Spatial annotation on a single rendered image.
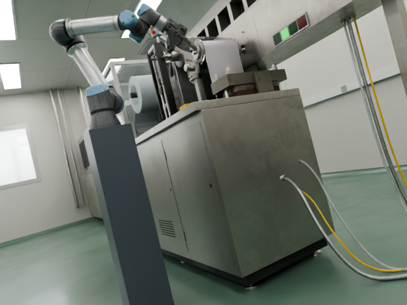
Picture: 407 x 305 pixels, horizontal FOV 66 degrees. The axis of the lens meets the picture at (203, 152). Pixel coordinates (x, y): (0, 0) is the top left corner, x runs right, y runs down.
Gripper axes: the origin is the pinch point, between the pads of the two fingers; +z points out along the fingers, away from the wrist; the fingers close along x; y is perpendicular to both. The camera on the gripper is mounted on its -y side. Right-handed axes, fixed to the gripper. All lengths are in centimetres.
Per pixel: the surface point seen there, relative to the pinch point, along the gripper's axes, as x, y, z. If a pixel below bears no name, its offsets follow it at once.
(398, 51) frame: -77, 7, 64
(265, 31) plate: -20.4, 24.8, 27.7
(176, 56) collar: 24.1, 6.4, -2.7
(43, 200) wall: 552, -97, -18
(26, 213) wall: 552, -132, -32
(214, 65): -4.3, -2.5, 13.4
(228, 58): -4.3, 6.9, 19.4
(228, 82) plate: -23.9, -20.0, 17.7
